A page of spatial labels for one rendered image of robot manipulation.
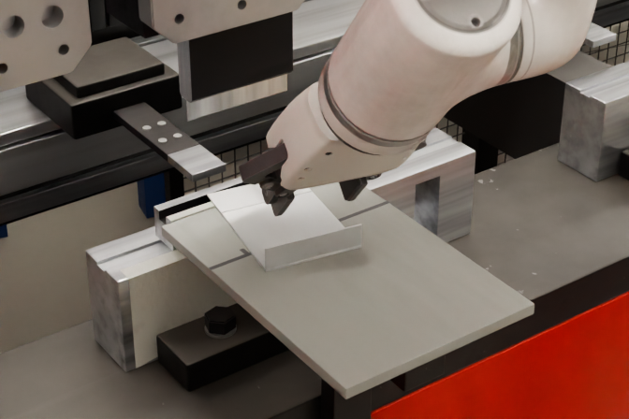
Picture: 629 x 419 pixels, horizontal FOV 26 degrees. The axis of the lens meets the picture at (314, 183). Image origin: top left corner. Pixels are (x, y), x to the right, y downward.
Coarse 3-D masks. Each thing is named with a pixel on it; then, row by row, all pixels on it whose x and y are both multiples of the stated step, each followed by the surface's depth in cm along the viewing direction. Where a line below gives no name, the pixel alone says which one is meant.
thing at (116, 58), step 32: (96, 64) 133; (128, 64) 133; (160, 64) 134; (32, 96) 136; (64, 96) 130; (96, 96) 130; (128, 96) 132; (160, 96) 134; (64, 128) 131; (96, 128) 131; (128, 128) 129; (160, 128) 128; (192, 160) 123
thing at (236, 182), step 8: (224, 184) 120; (232, 184) 120; (240, 184) 121; (200, 192) 119; (208, 192) 119; (176, 200) 118; (184, 200) 118; (192, 200) 118; (200, 200) 119; (208, 200) 119; (160, 208) 117; (168, 208) 117; (176, 208) 117; (184, 208) 118; (160, 216) 117; (160, 224) 117; (160, 232) 117
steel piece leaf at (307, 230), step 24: (312, 192) 119; (240, 216) 115; (264, 216) 115; (288, 216) 115; (312, 216) 115; (264, 240) 112; (288, 240) 112; (312, 240) 109; (336, 240) 110; (360, 240) 111; (264, 264) 109; (288, 264) 109
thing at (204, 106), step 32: (224, 32) 110; (256, 32) 112; (288, 32) 114; (192, 64) 110; (224, 64) 112; (256, 64) 114; (288, 64) 116; (192, 96) 111; (224, 96) 114; (256, 96) 116
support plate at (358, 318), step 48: (336, 192) 119; (192, 240) 112; (240, 240) 112; (384, 240) 112; (432, 240) 112; (240, 288) 106; (288, 288) 106; (336, 288) 106; (384, 288) 106; (432, 288) 106; (480, 288) 106; (288, 336) 101; (336, 336) 101; (384, 336) 101; (432, 336) 101; (480, 336) 102; (336, 384) 97
